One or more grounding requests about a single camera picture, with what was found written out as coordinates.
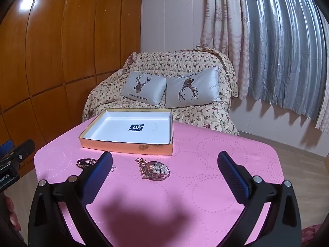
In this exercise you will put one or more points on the person's left hand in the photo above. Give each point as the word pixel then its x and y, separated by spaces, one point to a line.
pixel 13 214

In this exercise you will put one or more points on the floral covered sofa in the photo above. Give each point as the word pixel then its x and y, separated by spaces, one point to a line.
pixel 185 61

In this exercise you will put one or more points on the silver blackout curtain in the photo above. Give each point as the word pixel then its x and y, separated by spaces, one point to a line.
pixel 282 43

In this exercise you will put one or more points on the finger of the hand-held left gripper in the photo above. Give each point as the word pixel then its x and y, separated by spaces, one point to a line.
pixel 24 150
pixel 5 147

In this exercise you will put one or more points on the pink dotted tablecloth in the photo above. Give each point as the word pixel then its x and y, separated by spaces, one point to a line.
pixel 195 185

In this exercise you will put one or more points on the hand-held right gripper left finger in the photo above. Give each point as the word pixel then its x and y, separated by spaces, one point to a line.
pixel 100 171

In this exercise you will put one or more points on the blue square sticker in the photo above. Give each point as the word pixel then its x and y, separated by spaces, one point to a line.
pixel 136 127

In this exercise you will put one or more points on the wooden wardrobe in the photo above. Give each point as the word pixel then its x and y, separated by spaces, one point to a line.
pixel 64 43

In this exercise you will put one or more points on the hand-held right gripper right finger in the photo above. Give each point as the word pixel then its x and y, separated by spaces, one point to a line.
pixel 237 178

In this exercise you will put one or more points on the grey deer head cushion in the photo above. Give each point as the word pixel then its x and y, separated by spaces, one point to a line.
pixel 145 87

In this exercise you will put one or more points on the pearl cluster brooch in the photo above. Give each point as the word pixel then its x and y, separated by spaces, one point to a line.
pixel 157 171

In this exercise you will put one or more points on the red patterned cloth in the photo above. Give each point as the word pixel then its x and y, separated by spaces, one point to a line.
pixel 311 232

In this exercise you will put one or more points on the grey antler print cushion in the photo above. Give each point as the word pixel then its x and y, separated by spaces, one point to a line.
pixel 191 88

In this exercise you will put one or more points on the small clear earrings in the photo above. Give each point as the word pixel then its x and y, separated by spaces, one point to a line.
pixel 112 167

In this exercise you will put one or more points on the pink printed curtain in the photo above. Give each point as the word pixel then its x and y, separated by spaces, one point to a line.
pixel 323 113
pixel 222 30

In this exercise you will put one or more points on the gold cardboard box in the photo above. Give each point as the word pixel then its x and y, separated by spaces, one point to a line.
pixel 133 126

